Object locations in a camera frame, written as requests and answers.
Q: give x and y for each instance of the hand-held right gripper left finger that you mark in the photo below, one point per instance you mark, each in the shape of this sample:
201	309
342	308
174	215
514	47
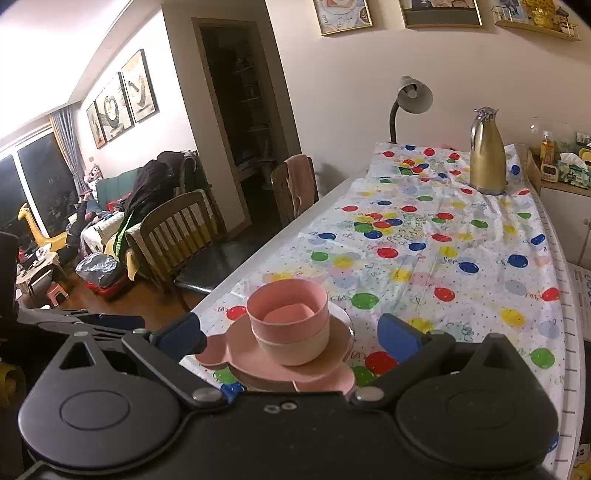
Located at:
182	336

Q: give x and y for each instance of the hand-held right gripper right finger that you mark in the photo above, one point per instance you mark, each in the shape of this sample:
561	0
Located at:
398	336

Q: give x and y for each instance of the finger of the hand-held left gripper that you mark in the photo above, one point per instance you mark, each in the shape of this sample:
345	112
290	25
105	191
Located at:
115	323
60	314

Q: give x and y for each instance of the pink mouse-shaped divided plate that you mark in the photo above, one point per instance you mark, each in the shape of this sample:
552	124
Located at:
221	350

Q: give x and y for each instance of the cream bowl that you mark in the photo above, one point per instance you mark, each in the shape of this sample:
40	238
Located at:
300	353

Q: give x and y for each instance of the small pink cup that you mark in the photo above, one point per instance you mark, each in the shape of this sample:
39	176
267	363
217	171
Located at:
286	314

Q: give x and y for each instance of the pink bowl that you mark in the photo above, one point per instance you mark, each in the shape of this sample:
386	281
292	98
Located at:
286	295

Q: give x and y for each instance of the pink plastic stool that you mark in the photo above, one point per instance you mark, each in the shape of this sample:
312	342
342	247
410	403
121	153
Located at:
57	295

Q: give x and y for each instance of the red basket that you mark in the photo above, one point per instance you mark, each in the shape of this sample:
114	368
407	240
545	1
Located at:
108	291

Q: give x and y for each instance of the low coffee table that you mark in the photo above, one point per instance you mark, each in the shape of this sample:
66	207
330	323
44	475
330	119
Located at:
39	272

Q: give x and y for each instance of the grey plastic bag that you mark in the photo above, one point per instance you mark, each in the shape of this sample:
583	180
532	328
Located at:
97	267

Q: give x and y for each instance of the yellow giraffe toy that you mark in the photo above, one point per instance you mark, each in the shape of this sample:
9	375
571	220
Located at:
44	235

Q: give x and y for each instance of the balloon printed tablecloth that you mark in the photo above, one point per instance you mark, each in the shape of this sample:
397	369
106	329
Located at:
438	277

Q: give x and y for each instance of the wooden chair with dark seat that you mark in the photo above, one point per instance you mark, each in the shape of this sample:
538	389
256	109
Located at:
184	240

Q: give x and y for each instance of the green sofa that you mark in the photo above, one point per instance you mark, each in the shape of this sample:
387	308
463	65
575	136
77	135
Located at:
120	187

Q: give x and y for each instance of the plush toys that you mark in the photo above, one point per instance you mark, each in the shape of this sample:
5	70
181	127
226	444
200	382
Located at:
92	177

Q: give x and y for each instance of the dark jackets pile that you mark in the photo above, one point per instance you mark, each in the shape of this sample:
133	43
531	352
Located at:
152	184

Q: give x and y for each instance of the grey curtain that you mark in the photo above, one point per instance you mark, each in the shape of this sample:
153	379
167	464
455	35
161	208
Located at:
67	143

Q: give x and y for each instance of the wooden chair with towel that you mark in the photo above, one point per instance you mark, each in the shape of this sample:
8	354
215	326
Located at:
281	194

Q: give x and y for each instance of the pink towel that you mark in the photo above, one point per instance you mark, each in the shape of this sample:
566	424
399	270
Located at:
302	180

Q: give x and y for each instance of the blue printed carton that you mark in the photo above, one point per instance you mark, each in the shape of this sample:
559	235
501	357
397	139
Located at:
579	300

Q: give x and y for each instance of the gold thermos jug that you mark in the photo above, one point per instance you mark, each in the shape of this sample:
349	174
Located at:
488	157

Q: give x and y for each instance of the white drawer cabinet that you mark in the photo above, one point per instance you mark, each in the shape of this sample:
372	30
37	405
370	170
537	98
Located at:
563	221

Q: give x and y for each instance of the cardboard box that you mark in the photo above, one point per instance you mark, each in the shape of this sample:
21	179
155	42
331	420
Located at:
533	168

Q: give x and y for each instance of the small white timer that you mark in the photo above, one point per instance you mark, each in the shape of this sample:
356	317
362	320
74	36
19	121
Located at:
549	173

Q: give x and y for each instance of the green tissue box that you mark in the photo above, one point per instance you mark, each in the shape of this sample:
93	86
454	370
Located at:
572	173

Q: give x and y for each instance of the grey desk lamp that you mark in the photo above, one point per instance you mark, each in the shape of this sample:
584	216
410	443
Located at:
415	97

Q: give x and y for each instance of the yellow drink bottle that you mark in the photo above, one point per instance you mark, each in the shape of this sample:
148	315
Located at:
548	147

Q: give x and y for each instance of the clear glass dome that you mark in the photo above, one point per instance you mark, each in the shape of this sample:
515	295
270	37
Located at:
554	127

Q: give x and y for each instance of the yellow plastic box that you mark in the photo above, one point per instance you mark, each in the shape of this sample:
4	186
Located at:
585	153

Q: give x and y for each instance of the black framed wall picture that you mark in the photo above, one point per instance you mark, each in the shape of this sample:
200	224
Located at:
96	124
114	108
141	85

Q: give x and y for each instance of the gold framed wall picture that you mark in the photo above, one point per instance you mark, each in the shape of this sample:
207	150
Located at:
438	14
344	16

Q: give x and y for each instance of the wooden wall shelf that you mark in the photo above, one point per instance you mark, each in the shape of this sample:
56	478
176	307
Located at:
535	25

